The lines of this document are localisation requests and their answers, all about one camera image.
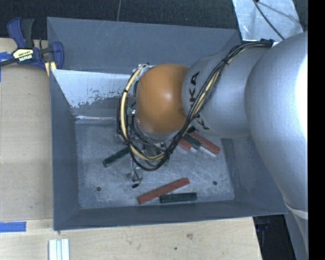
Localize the dark green flat block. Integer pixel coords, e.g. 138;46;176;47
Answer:
102;147;131;168
183;133;202;150
159;192;198;204

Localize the red-brown flat block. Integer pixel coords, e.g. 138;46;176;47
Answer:
190;131;222;156
178;139;192;152
136;177;191;205

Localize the grey metal bin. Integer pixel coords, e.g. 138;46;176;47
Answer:
46;17;288;231

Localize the pale wood flat board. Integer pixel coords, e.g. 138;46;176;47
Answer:
0;63;55;222

